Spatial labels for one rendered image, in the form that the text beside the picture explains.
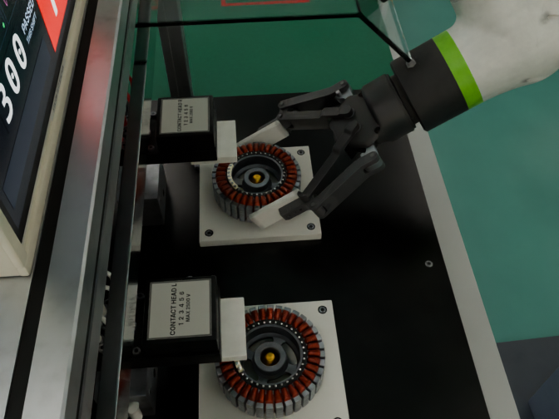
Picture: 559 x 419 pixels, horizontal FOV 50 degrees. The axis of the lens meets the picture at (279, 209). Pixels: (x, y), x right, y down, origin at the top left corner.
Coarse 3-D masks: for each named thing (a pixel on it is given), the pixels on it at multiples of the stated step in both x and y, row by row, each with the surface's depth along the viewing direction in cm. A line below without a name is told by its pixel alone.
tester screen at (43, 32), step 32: (0, 0) 30; (32, 0) 35; (0, 32) 30; (32, 32) 35; (0, 64) 30; (32, 64) 34; (0, 128) 29; (0, 160) 29; (32, 160) 33; (0, 192) 29
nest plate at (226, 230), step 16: (304, 160) 82; (208, 176) 80; (240, 176) 80; (272, 176) 80; (304, 176) 80; (208, 192) 78; (208, 208) 77; (208, 224) 75; (224, 224) 75; (240, 224) 75; (272, 224) 75; (288, 224) 75; (304, 224) 75; (208, 240) 74; (224, 240) 74; (240, 240) 74; (256, 240) 74; (272, 240) 75; (288, 240) 75
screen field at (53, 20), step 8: (40, 0) 36; (48, 0) 38; (56, 0) 40; (64, 0) 41; (40, 8) 36; (48, 8) 38; (56, 8) 39; (64, 8) 41; (48, 16) 38; (56, 16) 39; (48, 24) 38; (56, 24) 39; (48, 32) 38; (56, 32) 39; (56, 40) 39; (56, 48) 39
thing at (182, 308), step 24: (168, 288) 54; (192, 288) 54; (216, 288) 54; (144, 312) 52; (168, 312) 52; (192, 312) 52; (216, 312) 52; (240, 312) 57; (144, 336) 51; (168, 336) 51; (192, 336) 51; (216, 336) 51; (240, 336) 55; (144, 360) 52; (168, 360) 52; (192, 360) 53; (216, 360) 53
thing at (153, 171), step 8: (120, 168) 75; (152, 168) 75; (160, 168) 76; (120, 176) 74; (152, 176) 74; (160, 176) 75; (120, 184) 74; (152, 184) 74; (160, 184) 75; (152, 192) 73; (160, 192) 74; (144, 200) 72; (152, 200) 73; (160, 200) 74; (144, 208) 74; (152, 208) 74; (160, 208) 74; (144, 216) 75; (152, 216) 75; (160, 216) 75; (144, 224) 76; (152, 224) 76; (160, 224) 76
